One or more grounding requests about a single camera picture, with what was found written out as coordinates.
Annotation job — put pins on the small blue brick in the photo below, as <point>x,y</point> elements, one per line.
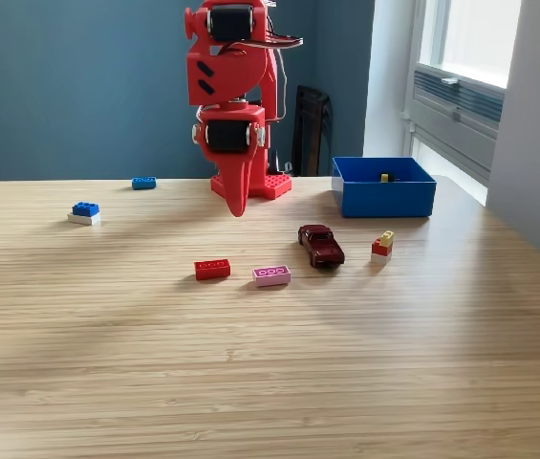
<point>144,183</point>

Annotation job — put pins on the yellow toy digger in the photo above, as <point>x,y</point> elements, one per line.
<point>384,178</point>

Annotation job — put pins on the blue and white brick stack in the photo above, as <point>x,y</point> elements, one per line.
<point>84,212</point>

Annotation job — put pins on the red white yellow brick stack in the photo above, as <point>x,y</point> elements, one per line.
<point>382,251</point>

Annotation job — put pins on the blue plastic bin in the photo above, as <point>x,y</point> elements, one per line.
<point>384,201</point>

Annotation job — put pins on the black chair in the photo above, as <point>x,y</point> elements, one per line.
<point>312,134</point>

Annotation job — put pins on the flat pink brick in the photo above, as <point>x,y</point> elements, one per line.
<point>272,276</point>

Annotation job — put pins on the dark red toy car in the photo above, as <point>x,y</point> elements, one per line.
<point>324,248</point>

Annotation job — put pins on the grey window vent panel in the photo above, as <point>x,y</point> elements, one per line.
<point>460,124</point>

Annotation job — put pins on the white window frame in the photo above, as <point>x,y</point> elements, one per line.
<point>429,33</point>

